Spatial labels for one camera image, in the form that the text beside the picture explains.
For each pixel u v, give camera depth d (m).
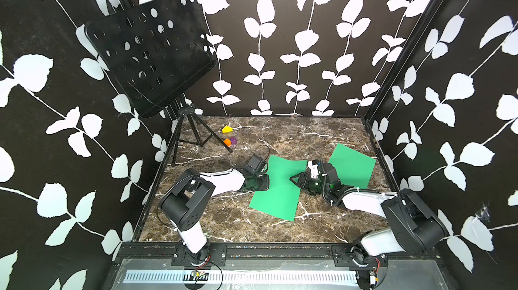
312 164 0.86
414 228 0.44
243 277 0.70
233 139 1.07
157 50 1.43
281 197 0.89
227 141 1.06
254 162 0.75
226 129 1.15
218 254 0.74
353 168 1.05
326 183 0.70
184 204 0.46
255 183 0.78
